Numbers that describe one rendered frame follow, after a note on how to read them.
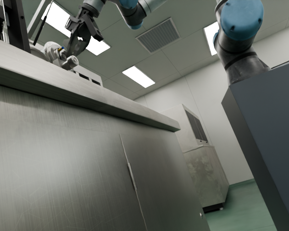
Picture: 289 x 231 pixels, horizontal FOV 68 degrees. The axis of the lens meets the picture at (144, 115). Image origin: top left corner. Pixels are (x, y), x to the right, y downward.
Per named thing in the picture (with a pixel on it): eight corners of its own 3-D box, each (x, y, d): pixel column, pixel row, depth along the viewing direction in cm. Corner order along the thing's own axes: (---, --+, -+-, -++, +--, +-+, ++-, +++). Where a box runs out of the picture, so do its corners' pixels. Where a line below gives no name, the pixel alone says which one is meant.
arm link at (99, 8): (108, 8, 87) (95, -6, 80) (102, 18, 87) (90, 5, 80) (95, 3, 90) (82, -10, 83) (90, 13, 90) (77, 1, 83)
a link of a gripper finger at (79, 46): (68, 57, 92) (77, 37, 91) (77, 62, 89) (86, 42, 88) (63, 55, 89) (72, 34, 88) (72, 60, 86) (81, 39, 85)
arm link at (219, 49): (252, 62, 83) (238, 34, 87) (262, 44, 70) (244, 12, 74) (222, 74, 85) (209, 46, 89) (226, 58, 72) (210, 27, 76)
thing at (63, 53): (56, 43, 83) (70, 53, 89) (52, 46, 84) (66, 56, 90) (57, 58, 80) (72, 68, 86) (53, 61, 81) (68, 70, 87)
